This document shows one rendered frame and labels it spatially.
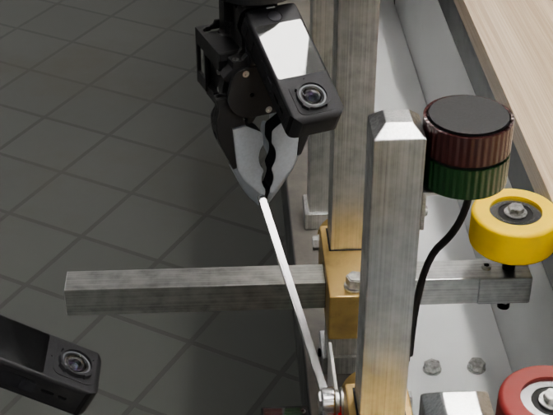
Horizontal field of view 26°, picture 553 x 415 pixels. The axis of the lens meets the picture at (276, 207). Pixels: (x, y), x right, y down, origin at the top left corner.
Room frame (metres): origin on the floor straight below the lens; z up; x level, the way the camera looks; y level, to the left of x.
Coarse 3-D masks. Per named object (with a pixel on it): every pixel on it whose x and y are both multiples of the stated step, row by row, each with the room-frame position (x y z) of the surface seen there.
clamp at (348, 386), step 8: (352, 376) 0.73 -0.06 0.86; (344, 384) 0.73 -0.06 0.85; (352, 384) 0.72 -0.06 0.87; (344, 392) 0.71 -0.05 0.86; (352, 392) 0.71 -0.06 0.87; (408, 392) 0.73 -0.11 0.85; (344, 400) 0.71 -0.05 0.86; (352, 400) 0.70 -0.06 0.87; (408, 400) 0.70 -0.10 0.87; (344, 408) 0.71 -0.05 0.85; (352, 408) 0.69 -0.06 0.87; (408, 408) 0.69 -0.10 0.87
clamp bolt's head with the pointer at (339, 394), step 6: (336, 390) 0.73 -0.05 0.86; (342, 390) 0.72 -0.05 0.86; (318, 396) 0.72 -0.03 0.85; (336, 396) 0.72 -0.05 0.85; (342, 396) 0.72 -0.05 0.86; (318, 402) 0.72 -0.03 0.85; (336, 402) 0.72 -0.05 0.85; (342, 402) 0.71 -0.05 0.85; (318, 408) 0.72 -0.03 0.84; (336, 408) 0.71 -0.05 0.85; (342, 408) 0.71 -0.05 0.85; (336, 414) 0.71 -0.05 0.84; (342, 414) 0.71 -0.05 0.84
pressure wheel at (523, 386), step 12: (516, 372) 0.69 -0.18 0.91; (528, 372) 0.69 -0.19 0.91; (540, 372) 0.69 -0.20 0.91; (552, 372) 0.69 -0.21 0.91; (504, 384) 0.68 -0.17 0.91; (516, 384) 0.68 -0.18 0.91; (528, 384) 0.68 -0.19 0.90; (540, 384) 0.68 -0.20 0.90; (552, 384) 0.68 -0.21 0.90; (504, 396) 0.66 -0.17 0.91; (516, 396) 0.66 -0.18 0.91; (528, 396) 0.67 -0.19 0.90; (540, 396) 0.66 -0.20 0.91; (552, 396) 0.66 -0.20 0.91; (504, 408) 0.65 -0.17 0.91; (516, 408) 0.65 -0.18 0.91; (528, 408) 0.65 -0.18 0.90; (540, 408) 0.65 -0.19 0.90; (552, 408) 0.65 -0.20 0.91
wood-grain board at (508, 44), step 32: (480, 0) 1.40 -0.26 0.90; (512, 0) 1.40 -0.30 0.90; (544, 0) 1.40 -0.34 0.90; (480, 32) 1.30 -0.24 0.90; (512, 32) 1.30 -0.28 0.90; (544, 32) 1.30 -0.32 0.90; (512, 64) 1.22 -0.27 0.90; (544, 64) 1.22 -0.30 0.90; (512, 96) 1.14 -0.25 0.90; (544, 96) 1.14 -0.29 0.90; (544, 128) 1.07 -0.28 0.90; (544, 160) 1.01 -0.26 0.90; (544, 192) 0.96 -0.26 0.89
